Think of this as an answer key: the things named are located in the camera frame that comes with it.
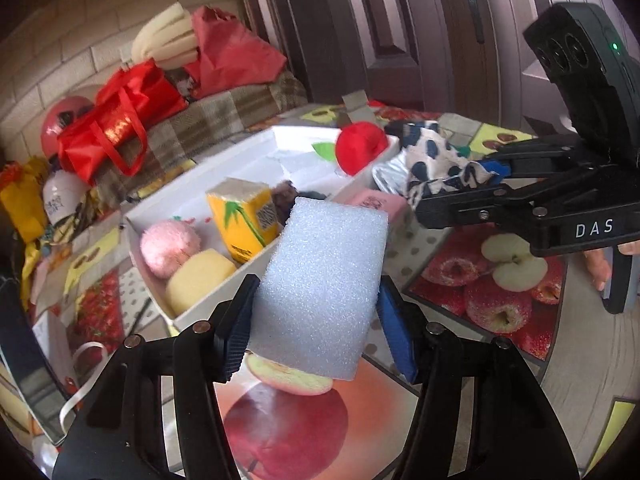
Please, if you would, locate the white cardboard box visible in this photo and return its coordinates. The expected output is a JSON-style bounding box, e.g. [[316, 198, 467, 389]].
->
[[124, 125, 401, 330]]

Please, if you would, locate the yellow bag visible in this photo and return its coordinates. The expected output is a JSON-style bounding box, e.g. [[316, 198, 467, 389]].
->
[[0, 157, 51, 246]]

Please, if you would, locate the brown panelled door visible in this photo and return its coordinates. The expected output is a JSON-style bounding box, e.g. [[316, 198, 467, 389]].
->
[[260, 0, 436, 106], [435, 0, 640, 136]]

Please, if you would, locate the pink packet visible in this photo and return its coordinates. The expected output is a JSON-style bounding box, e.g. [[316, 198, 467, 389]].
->
[[345, 187, 408, 231]]

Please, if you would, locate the yellow sponge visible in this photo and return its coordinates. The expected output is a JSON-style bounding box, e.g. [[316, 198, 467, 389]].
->
[[165, 249, 238, 313]]

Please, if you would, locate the dark brown fluffy toy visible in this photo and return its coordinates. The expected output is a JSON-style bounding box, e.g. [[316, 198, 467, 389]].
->
[[270, 180, 326, 226]]

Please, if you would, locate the person's right hand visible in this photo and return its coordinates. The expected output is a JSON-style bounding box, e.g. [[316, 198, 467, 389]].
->
[[584, 239, 640, 292]]

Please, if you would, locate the apple slice toy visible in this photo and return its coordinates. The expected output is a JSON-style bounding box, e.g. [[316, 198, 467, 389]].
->
[[246, 354, 334, 396]]

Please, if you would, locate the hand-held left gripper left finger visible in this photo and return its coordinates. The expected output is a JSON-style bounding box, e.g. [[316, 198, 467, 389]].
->
[[52, 274, 262, 480]]

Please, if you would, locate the white card stand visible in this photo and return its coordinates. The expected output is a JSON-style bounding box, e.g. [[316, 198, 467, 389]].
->
[[341, 89, 373, 123]]

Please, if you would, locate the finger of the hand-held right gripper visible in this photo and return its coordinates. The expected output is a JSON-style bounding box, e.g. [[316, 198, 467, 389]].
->
[[475, 132, 588, 178], [414, 180, 556, 231]]

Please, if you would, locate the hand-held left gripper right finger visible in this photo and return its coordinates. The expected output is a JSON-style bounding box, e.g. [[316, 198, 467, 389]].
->
[[376, 275, 581, 480]]

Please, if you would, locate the yellow juice carton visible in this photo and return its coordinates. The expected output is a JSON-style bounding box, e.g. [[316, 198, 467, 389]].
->
[[206, 177, 281, 265]]

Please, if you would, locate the silver foil bag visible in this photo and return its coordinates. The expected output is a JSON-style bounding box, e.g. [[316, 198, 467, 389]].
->
[[372, 152, 416, 196]]

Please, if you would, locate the white foam block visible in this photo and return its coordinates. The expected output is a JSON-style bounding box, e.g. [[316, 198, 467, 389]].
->
[[247, 196, 390, 381]]

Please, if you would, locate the red plush apple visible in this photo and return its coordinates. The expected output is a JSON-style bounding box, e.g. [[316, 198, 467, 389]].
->
[[312, 121, 390, 177]]

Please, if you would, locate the red ball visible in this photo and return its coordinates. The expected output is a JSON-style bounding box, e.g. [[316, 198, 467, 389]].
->
[[40, 96, 96, 161]]

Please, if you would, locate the white jar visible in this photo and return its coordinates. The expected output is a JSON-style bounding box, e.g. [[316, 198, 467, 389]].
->
[[42, 167, 91, 226]]

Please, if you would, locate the fruit print tablecloth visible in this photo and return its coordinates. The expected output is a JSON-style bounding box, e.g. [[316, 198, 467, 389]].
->
[[0, 102, 640, 480]]

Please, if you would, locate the white dark-spotted cloth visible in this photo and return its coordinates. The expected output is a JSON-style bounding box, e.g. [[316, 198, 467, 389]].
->
[[387, 120, 501, 208]]

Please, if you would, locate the shiny red tote bag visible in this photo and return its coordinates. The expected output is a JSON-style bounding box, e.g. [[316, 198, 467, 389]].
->
[[57, 59, 188, 186]]

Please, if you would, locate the pink plush ball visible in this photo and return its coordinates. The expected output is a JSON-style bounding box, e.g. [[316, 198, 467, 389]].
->
[[140, 220, 202, 278]]

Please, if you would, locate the dark flat panel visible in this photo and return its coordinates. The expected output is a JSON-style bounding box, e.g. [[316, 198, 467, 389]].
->
[[0, 260, 66, 446]]

